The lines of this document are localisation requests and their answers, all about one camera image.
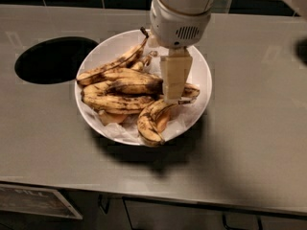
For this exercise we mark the framed label sign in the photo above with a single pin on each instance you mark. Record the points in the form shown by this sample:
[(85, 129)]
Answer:
[(36, 201)]

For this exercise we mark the black drawer handle right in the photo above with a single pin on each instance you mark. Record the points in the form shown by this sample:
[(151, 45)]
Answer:
[(241, 222)]

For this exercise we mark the white ceramic bowl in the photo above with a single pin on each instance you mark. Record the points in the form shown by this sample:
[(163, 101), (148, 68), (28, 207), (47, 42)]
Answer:
[(108, 51)]

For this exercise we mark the black drawer handle left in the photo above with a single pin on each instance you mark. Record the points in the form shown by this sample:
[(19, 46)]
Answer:
[(104, 203)]

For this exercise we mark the black drawer handle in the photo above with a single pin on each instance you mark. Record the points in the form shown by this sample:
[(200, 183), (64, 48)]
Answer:
[(241, 222), (104, 203)]

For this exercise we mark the long spotted banana top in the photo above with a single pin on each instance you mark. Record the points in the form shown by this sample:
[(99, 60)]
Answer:
[(125, 60)]

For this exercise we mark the dark-tipped brown banana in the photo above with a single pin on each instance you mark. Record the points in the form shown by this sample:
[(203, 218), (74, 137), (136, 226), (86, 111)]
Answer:
[(126, 81)]

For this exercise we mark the orange fruit piece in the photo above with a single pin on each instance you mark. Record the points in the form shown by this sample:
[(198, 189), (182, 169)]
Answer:
[(110, 118)]

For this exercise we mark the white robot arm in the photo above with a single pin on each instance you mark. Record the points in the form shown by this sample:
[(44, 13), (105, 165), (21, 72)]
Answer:
[(177, 24)]

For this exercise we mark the dark round counter hole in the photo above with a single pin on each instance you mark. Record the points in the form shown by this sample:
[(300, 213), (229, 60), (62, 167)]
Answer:
[(54, 61)]

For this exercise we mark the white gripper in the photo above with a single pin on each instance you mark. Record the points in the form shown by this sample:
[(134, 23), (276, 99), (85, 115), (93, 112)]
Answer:
[(175, 28)]

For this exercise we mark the curved banana bottom right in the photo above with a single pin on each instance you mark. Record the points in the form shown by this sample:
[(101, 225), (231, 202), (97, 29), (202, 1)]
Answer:
[(146, 122)]

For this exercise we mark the bottom left spotted banana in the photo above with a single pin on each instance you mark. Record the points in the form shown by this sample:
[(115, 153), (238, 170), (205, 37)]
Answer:
[(98, 97)]

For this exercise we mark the white paper napkin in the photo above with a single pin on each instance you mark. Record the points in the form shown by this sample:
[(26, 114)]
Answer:
[(181, 117)]

